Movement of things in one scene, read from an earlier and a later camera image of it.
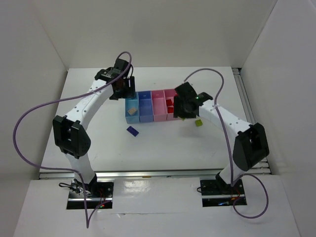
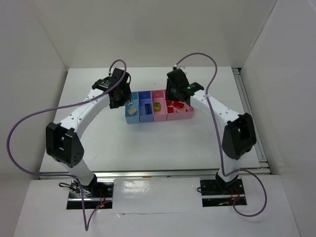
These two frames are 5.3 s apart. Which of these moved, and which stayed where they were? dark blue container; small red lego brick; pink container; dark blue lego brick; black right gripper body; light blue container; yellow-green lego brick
Moved: dark blue lego brick; black right gripper body; yellow-green lego brick
Stayed: light blue container; small red lego brick; pink container; dark blue container
